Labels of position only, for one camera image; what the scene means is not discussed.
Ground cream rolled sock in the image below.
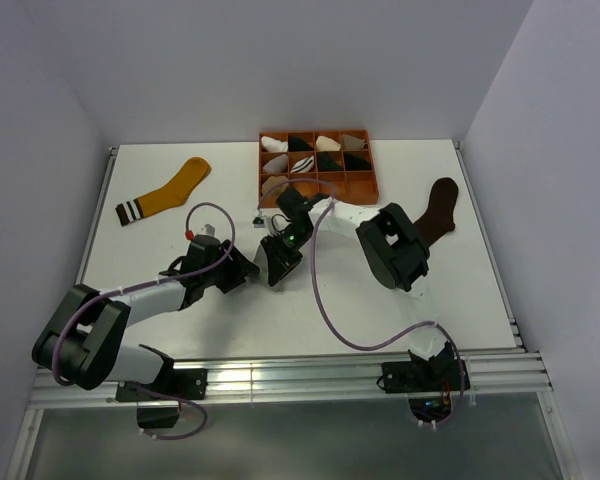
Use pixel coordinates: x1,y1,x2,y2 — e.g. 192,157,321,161
315,135,341,152

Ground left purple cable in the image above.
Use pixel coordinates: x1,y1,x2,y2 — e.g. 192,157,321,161
52,201,237,441

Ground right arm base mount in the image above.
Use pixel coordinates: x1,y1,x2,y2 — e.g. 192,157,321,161
376,342,471,428

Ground white black striped rolled sock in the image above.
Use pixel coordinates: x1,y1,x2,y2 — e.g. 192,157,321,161
290,155,315,174

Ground dark green rolled sock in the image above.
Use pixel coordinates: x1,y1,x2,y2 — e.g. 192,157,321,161
317,152,343,172

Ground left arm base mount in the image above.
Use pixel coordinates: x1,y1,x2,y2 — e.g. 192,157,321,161
115,368,208,433

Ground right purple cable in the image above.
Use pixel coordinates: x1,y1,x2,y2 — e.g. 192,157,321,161
254,180,467,426

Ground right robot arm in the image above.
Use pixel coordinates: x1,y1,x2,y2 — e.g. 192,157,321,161
253,178,461,390

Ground orange compartment tray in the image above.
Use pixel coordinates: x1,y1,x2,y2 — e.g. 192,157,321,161
258,129,379,208

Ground dark brown sock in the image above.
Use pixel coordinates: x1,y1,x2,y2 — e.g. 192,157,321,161
414,177,459,247

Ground grey rolled sock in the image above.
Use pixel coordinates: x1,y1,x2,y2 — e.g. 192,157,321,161
262,153,289,175

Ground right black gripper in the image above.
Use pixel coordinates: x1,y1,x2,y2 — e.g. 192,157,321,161
261,226,314,287

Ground aluminium frame rail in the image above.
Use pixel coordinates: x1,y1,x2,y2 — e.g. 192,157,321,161
7,349,582,479

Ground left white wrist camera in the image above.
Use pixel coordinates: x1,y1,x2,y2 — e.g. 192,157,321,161
185,224,215,241

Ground black rolled sock top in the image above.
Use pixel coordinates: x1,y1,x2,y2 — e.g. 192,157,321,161
288,135,314,152

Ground purple cable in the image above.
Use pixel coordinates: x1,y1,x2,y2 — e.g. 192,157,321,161
254,180,467,426
52,201,237,441

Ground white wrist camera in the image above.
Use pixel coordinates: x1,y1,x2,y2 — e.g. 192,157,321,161
252,209,275,233
185,224,215,241

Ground mustard yellow sock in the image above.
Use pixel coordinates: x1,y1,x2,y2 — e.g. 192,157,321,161
115,157,211,227

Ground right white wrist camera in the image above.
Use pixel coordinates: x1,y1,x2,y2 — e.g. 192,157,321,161
252,209,275,233

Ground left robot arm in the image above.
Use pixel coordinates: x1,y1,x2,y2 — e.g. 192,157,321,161
32,235,259,399

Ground black rolled sock right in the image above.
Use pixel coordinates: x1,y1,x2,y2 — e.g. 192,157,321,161
343,151,373,171

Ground grey sock black stripes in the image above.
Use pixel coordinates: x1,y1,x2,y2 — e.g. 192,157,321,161
253,245,285,292

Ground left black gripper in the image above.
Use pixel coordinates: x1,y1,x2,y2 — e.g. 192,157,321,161
202,239,259,294

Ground beige rolled sock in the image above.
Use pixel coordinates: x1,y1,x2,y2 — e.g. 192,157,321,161
261,176,288,198

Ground taupe rolled sock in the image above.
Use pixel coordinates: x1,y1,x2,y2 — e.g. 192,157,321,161
340,133,367,150

